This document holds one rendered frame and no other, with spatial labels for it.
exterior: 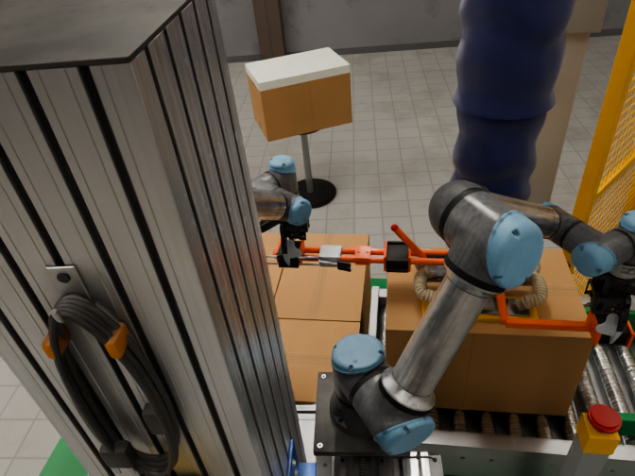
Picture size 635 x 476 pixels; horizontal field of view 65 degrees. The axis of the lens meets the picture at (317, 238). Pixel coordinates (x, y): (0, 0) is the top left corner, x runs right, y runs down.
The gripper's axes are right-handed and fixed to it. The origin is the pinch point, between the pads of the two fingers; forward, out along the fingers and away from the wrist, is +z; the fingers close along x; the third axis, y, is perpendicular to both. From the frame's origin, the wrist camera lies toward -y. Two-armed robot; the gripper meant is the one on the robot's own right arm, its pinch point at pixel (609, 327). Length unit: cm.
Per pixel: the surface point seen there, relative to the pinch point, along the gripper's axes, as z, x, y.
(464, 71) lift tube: -61, -21, 40
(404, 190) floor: 108, -230, 53
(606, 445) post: 10.5, 27.1, 5.7
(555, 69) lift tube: -62, -18, 21
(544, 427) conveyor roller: 53, -3, 6
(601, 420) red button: 3.9, 25.1, 7.7
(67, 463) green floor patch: 107, 1, 204
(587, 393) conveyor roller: 53, -18, -11
